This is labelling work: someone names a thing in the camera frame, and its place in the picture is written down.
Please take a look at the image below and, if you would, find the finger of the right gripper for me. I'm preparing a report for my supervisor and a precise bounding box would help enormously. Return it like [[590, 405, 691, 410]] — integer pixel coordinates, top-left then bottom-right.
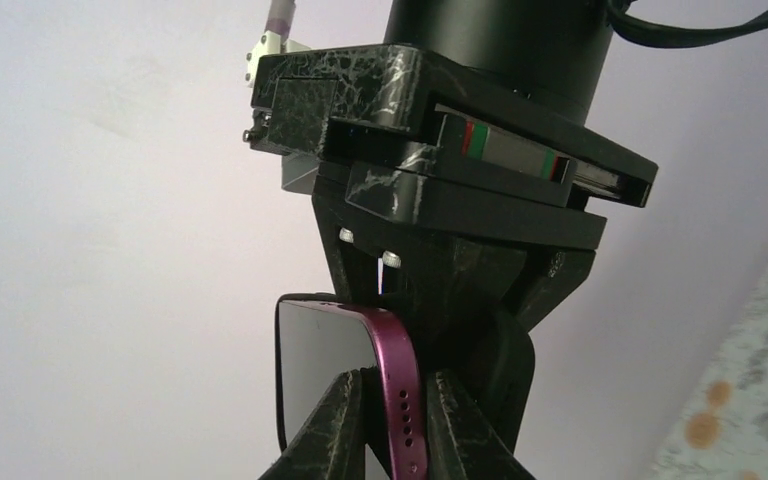
[[312, 178, 424, 312], [489, 244, 596, 332]]

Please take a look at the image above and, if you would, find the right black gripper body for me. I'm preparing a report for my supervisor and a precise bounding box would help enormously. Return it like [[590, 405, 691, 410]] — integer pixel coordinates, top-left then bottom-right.
[[270, 45, 658, 250]]

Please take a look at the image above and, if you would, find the purple smartphone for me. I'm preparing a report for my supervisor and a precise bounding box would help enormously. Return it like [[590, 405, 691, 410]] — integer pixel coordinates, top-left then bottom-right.
[[274, 294, 430, 479]]

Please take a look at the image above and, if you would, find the floral patterned table mat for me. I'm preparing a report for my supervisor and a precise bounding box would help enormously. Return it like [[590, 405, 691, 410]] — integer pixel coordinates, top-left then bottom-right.
[[647, 266, 768, 480]]

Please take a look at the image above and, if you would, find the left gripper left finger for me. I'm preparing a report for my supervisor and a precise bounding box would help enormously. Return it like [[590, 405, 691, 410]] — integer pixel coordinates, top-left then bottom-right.
[[260, 370, 365, 480]]

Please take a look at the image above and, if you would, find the black phone case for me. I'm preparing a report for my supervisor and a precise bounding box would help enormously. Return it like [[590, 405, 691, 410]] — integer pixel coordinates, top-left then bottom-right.
[[274, 293, 535, 450]]

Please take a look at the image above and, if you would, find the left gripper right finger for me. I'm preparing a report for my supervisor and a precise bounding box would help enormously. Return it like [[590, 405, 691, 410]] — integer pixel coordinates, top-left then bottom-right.
[[425, 370, 534, 480]]

